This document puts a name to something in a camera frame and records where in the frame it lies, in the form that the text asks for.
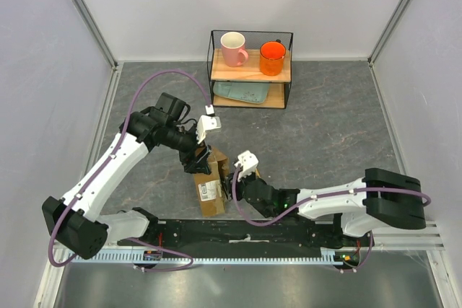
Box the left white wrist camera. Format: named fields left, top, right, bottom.
left=196, top=105, right=222, bottom=144

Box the black wire wooden shelf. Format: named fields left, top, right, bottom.
left=207, top=30, right=293, bottom=109

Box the purple cable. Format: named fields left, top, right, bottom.
left=231, top=167, right=432, bottom=228
left=48, top=69, right=212, bottom=269

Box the teal rectangular plate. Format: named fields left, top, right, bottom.
left=213, top=82, right=270, bottom=105

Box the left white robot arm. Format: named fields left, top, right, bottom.
left=42, top=93, right=221, bottom=260

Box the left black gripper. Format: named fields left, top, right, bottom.
left=164, top=123, right=212, bottom=175

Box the slotted cable duct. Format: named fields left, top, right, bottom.
left=72, top=248, right=359, bottom=265

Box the pink ceramic mug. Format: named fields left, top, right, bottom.
left=220, top=32, right=248, bottom=67

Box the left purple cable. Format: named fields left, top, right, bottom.
left=48, top=69, right=212, bottom=269

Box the orange glass cup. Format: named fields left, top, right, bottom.
left=259, top=40, right=287, bottom=76

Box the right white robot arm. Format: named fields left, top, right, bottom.
left=225, top=168, right=431, bottom=246

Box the brown cardboard express box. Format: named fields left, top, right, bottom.
left=193, top=146, right=230, bottom=217

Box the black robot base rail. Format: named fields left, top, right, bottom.
left=140, top=218, right=370, bottom=258

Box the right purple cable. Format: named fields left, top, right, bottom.
left=231, top=167, right=432, bottom=228

